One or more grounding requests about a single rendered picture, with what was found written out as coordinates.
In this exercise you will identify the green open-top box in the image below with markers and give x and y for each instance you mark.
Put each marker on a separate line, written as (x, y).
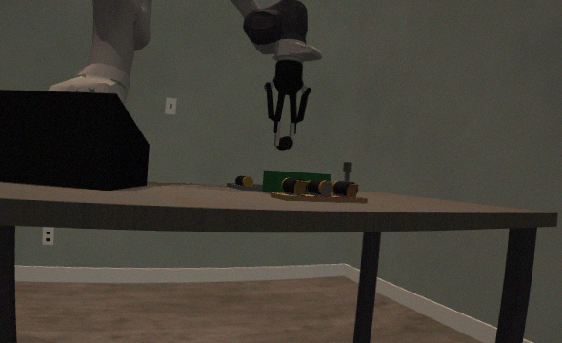
(272, 180)

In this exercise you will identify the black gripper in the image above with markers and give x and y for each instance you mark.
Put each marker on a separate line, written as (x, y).
(287, 83)

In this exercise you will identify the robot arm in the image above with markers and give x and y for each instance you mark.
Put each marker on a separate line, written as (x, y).
(283, 25)

